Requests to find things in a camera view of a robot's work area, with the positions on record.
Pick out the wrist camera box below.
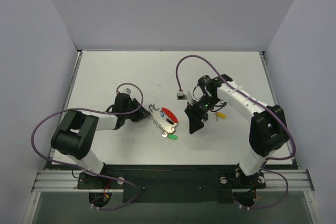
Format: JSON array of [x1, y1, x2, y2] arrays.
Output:
[[176, 90, 193, 103], [122, 88, 131, 95]]

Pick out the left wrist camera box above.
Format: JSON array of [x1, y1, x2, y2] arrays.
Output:
[[122, 88, 131, 95]]

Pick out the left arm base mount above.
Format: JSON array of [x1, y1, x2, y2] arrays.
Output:
[[76, 168, 124, 209]]

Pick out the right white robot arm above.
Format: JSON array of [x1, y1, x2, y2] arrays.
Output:
[[177, 74, 289, 187]]

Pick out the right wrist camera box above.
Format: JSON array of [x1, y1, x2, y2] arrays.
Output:
[[176, 90, 193, 103]]

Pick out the aluminium rail frame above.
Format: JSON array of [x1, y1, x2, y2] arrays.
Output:
[[31, 50, 315, 193]]

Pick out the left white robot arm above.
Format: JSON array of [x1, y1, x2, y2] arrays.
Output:
[[51, 93, 150, 188]]

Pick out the red handled metal key organizer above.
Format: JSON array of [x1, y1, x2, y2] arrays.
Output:
[[149, 107, 178, 134]]

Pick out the black key tag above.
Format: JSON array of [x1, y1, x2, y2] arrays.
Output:
[[149, 104, 157, 112]]

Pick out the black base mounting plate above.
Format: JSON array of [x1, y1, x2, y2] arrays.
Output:
[[76, 165, 266, 205]]

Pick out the yellow tag key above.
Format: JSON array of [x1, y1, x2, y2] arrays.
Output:
[[214, 112, 226, 121]]

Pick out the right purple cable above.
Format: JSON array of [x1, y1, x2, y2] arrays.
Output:
[[175, 55, 296, 211]]

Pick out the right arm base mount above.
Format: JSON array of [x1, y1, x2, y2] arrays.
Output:
[[217, 167, 266, 208]]

